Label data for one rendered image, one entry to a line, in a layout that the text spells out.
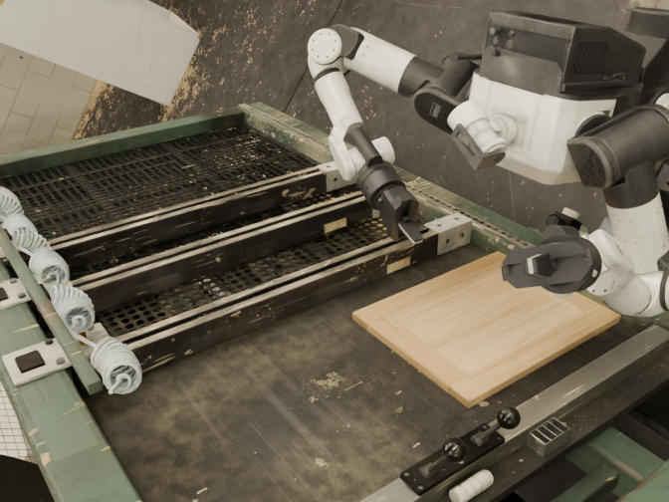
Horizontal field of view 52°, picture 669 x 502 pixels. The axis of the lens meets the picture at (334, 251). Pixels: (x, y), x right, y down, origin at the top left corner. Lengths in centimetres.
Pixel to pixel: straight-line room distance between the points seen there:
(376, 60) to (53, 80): 528
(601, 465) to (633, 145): 58
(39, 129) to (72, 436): 567
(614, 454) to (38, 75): 588
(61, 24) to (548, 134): 407
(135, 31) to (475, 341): 404
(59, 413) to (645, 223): 107
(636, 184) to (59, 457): 105
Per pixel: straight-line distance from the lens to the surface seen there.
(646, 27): 166
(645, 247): 134
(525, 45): 136
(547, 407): 135
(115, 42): 513
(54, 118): 677
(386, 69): 154
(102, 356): 122
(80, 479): 117
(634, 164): 126
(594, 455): 143
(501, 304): 165
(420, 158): 332
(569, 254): 98
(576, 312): 167
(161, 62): 528
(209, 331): 150
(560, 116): 131
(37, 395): 134
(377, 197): 146
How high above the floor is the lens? 244
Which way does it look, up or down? 43 degrees down
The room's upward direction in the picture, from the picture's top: 75 degrees counter-clockwise
